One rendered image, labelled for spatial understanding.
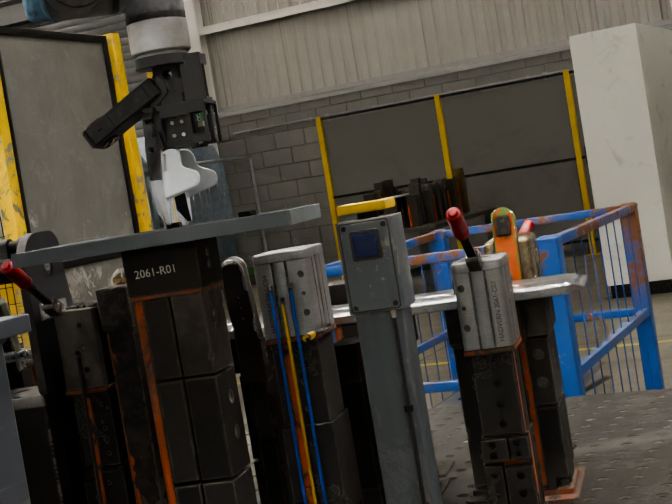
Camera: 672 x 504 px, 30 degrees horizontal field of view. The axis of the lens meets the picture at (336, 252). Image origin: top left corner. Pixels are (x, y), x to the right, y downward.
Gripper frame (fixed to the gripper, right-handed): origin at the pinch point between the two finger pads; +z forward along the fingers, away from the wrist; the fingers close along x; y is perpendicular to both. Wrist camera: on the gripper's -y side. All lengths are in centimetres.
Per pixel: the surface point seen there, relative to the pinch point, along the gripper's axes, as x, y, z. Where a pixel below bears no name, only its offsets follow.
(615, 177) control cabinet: 802, 125, 28
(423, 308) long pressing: 20.5, 27.9, 18.3
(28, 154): 310, -135, -31
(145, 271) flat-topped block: -3.9, -3.5, 6.0
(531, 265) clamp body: 41, 44, 16
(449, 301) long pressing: 20.1, 31.6, 17.8
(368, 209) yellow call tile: -6.5, 25.3, 2.7
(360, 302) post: -6.5, 22.6, 13.5
